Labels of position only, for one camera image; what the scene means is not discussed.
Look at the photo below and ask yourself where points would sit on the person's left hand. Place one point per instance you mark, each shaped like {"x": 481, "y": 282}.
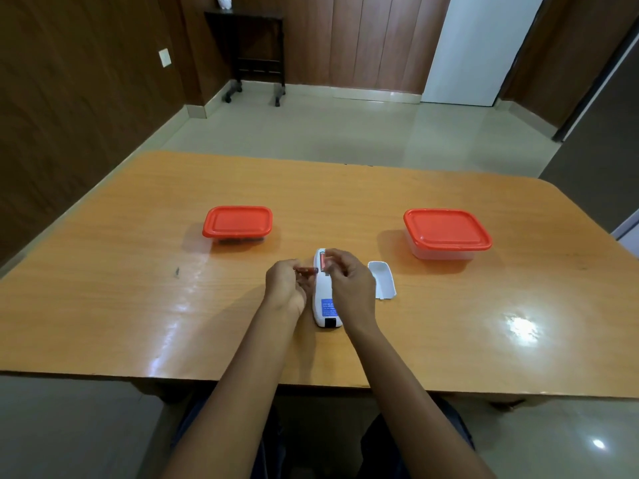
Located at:
{"x": 280, "y": 286}

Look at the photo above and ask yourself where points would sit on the person's right hand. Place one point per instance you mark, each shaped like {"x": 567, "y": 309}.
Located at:
{"x": 355, "y": 294}

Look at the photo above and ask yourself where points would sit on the person's right fingers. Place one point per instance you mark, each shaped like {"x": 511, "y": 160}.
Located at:
{"x": 342, "y": 259}

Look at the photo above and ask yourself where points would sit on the person's left fingers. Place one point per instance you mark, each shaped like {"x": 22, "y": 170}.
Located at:
{"x": 299, "y": 285}

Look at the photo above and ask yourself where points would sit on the person's right forearm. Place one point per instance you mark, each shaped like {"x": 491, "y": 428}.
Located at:
{"x": 404, "y": 394}

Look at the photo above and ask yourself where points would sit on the person's left forearm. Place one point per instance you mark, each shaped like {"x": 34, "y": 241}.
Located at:
{"x": 239, "y": 394}

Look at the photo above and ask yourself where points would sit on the white battery-powered device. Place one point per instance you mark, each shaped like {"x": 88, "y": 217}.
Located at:
{"x": 323, "y": 299}

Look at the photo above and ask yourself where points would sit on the white battery cover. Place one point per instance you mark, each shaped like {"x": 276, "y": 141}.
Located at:
{"x": 382, "y": 280}

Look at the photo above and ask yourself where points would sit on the small red-lidded plastic container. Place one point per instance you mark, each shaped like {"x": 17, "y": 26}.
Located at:
{"x": 237, "y": 221}

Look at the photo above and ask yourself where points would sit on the large red-lidded plastic container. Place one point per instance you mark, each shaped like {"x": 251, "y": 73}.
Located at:
{"x": 447, "y": 229}

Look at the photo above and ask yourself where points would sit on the person's dark trousers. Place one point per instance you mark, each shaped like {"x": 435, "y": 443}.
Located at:
{"x": 384, "y": 448}

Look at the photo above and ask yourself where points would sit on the dark wooden side table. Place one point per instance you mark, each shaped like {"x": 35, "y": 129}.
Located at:
{"x": 252, "y": 24}

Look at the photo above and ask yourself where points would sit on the white door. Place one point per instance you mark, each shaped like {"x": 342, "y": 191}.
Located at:
{"x": 474, "y": 44}

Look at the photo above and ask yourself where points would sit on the white owl figurine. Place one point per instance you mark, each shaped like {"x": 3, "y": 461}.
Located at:
{"x": 225, "y": 1}

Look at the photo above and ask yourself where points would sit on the white wall switch plate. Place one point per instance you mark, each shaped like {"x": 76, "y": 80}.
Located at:
{"x": 165, "y": 58}

